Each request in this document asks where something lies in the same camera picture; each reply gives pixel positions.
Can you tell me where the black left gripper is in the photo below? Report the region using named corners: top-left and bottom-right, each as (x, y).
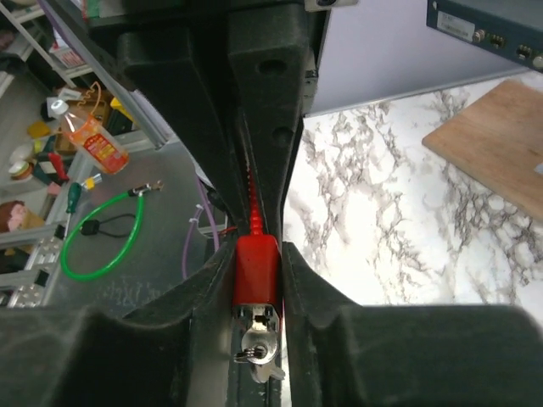
top-left (87, 1), bottom-right (331, 241)

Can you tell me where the wooden board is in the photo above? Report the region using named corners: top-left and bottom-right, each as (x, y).
top-left (423, 80), bottom-right (542, 221)

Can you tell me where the green cable lock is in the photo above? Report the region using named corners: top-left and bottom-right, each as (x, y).
top-left (59, 181), bottom-right (164, 282)

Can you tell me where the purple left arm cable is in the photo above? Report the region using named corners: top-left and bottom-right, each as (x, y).
top-left (181, 176), bottom-right (221, 281)

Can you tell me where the red cable seal lock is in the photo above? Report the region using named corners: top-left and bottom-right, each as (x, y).
top-left (232, 173), bottom-right (280, 308)

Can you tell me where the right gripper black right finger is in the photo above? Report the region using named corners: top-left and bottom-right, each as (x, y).
top-left (281, 243), bottom-right (542, 406)

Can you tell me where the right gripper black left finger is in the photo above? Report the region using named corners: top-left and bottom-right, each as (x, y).
top-left (1, 243), bottom-right (235, 406)

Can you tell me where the orange plastic bottle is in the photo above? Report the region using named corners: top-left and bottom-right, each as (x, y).
top-left (50, 98), bottom-right (129, 175)

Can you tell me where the green handled screwdriver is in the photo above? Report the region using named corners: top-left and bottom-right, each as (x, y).
top-left (62, 173), bottom-right (103, 239)

